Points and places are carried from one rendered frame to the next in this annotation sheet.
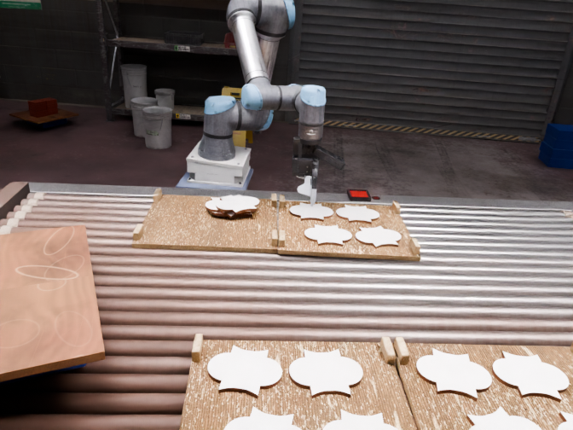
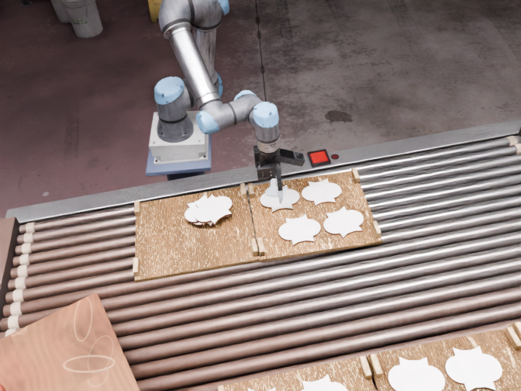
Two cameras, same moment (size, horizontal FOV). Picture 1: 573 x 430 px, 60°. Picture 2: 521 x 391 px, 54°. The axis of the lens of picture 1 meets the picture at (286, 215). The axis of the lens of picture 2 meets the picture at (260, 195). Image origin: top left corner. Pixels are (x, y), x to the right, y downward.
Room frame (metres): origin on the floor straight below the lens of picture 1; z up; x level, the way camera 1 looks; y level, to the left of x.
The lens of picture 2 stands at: (0.21, 0.02, 2.28)
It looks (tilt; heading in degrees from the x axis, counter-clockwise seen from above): 46 degrees down; 359
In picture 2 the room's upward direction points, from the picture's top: 6 degrees counter-clockwise
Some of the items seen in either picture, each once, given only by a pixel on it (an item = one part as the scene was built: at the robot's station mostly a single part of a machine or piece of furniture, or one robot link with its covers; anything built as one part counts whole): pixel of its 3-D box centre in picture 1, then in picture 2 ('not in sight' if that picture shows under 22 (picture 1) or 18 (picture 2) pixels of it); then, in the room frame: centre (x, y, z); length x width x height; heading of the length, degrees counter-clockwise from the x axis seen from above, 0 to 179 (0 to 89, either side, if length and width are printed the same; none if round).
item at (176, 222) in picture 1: (211, 221); (194, 230); (1.40, 0.23, 0.93); 0.41 x 0.35 x 0.02; 93
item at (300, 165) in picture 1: (306, 156); (267, 160); (1.49, -0.05, 1.13); 0.09 x 0.08 x 0.12; 92
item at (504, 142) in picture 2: (313, 208); (279, 184); (1.61, -0.09, 0.90); 1.95 x 0.05 x 0.05; 95
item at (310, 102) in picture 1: (311, 105); (266, 122); (1.49, -0.05, 1.29); 0.09 x 0.08 x 0.11; 24
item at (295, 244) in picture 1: (343, 228); (311, 212); (1.42, -0.18, 0.93); 0.41 x 0.35 x 0.02; 92
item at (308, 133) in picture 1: (310, 131); (268, 142); (1.49, -0.06, 1.21); 0.08 x 0.08 x 0.05
